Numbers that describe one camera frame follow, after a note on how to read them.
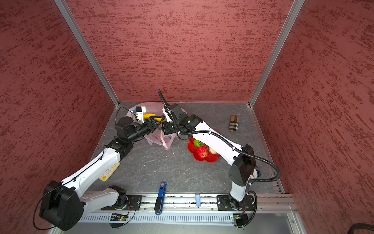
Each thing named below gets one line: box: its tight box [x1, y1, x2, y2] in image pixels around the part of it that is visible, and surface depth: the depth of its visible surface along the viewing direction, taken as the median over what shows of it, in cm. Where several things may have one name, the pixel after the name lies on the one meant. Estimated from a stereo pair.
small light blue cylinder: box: [195, 193, 202, 208], surface depth 74 cm
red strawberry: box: [196, 145, 208, 158], surface depth 89 cm
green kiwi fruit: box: [193, 139, 206, 148], surface depth 93 cm
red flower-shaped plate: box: [187, 137, 221, 163], surface depth 91 cm
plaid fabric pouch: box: [228, 115, 240, 133], surface depth 106 cm
